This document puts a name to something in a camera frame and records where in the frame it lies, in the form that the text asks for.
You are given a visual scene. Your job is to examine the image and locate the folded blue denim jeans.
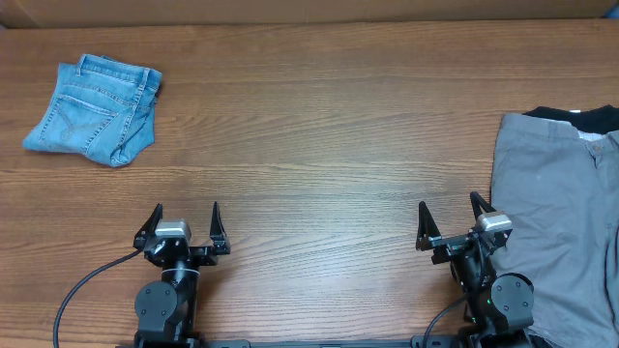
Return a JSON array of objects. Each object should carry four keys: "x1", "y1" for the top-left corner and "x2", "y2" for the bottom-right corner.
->
[{"x1": 22, "y1": 54, "x2": 162, "y2": 167}]

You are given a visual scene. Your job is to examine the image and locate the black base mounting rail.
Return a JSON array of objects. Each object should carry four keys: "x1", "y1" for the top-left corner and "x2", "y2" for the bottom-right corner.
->
[{"x1": 122, "y1": 334, "x2": 465, "y2": 348}]

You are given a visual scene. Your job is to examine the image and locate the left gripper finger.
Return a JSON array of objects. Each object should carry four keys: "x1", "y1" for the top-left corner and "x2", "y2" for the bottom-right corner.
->
[
  {"x1": 134, "y1": 203, "x2": 163, "y2": 240},
  {"x1": 209, "y1": 202, "x2": 227, "y2": 247}
]

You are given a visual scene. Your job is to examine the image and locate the brown cardboard backdrop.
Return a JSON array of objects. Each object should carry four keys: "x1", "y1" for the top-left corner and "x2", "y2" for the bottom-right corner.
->
[{"x1": 1, "y1": 0, "x2": 616, "y2": 28}]

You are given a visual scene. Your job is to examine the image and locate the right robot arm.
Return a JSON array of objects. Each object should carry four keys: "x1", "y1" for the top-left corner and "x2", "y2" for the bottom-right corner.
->
[{"x1": 411, "y1": 191, "x2": 534, "y2": 347}]

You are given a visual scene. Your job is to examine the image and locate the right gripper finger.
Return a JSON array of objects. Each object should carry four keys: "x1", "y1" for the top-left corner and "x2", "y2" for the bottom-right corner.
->
[
  {"x1": 469, "y1": 191, "x2": 496, "y2": 220},
  {"x1": 417, "y1": 201, "x2": 441, "y2": 242}
]

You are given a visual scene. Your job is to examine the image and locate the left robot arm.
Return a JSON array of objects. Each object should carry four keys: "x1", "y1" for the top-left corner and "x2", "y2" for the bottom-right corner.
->
[{"x1": 133, "y1": 204, "x2": 231, "y2": 348}]

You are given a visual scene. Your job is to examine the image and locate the black t-shirt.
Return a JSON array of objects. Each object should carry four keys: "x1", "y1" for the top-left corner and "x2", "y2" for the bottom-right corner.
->
[{"x1": 525, "y1": 105, "x2": 618, "y2": 134}]

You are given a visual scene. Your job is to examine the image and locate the grey cotton shorts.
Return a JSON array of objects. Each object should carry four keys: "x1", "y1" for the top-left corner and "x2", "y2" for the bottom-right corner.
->
[{"x1": 491, "y1": 114, "x2": 618, "y2": 347}]

